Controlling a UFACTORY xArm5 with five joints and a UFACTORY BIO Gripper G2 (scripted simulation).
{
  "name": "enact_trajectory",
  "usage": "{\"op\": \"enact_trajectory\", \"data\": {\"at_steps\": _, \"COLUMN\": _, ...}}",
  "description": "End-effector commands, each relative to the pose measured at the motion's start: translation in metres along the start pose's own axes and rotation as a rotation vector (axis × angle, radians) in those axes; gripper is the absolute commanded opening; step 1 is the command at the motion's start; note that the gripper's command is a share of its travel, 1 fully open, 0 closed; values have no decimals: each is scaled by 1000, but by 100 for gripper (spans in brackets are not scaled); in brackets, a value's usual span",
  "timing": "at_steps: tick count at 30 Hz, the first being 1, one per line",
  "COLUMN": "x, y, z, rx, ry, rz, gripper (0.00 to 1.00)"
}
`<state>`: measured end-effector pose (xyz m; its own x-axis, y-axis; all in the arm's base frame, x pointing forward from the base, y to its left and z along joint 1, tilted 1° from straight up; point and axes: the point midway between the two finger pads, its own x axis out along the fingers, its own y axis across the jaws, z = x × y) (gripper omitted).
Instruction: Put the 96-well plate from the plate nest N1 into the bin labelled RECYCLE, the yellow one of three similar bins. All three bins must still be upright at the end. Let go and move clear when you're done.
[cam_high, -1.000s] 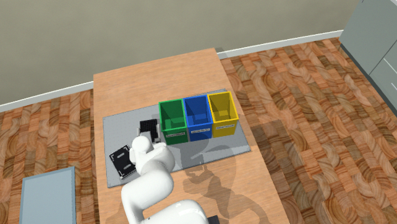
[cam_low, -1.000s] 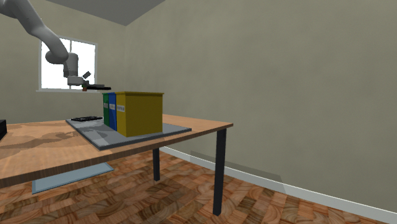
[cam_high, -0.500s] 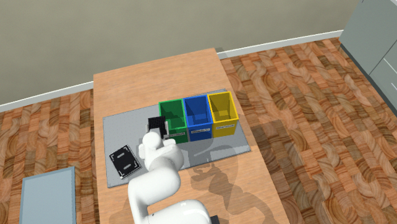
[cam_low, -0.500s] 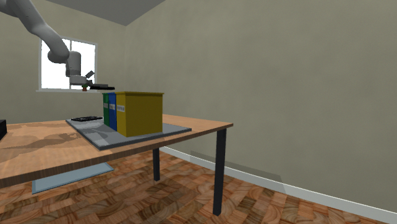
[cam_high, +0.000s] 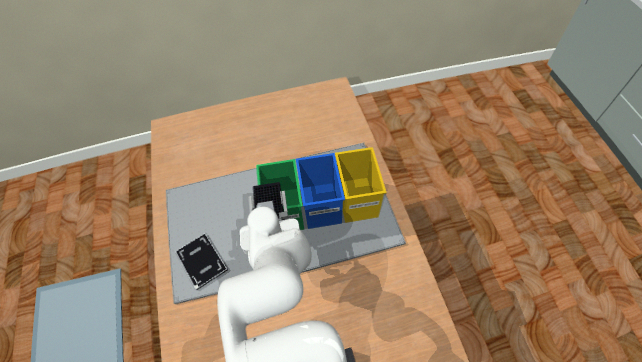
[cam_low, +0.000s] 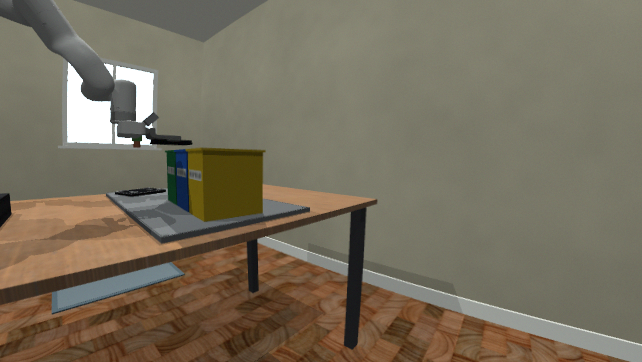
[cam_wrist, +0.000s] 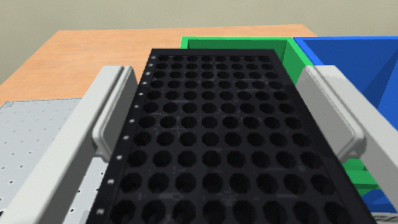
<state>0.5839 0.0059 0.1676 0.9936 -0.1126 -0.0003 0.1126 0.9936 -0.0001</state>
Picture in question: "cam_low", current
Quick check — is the green open bin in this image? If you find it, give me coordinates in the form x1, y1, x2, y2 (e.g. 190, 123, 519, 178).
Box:
165, 150, 177, 205

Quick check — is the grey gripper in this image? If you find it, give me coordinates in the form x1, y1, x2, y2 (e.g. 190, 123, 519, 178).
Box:
110, 120, 181, 142

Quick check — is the yellow bin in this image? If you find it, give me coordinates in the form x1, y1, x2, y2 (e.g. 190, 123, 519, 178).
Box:
186, 148, 265, 222

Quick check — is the blue bin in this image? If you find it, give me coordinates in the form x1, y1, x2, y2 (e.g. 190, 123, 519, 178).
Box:
174, 149, 189, 212

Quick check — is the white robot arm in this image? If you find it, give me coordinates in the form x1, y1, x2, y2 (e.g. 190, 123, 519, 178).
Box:
0, 0, 137, 121

